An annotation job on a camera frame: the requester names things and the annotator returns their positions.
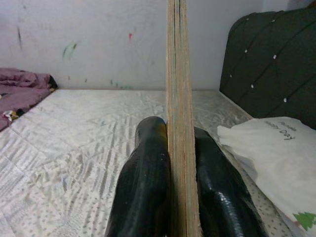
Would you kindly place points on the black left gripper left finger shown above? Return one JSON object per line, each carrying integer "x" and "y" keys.
{"x": 140, "y": 185}

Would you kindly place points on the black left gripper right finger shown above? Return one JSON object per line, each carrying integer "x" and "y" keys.
{"x": 222, "y": 197}

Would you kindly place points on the cream pillow with lettering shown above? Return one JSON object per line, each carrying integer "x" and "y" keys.
{"x": 284, "y": 160}

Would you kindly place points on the colourful children's board book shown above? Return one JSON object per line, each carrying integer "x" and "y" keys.
{"x": 182, "y": 98}

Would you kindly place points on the white quilted mattress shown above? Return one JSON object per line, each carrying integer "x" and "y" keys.
{"x": 74, "y": 148}

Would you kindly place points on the black tufted headboard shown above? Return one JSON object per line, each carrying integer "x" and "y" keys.
{"x": 271, "y": 61}

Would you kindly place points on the purple cartoon print blanket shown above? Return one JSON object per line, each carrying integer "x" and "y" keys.
{"x": 19, "y": 98}

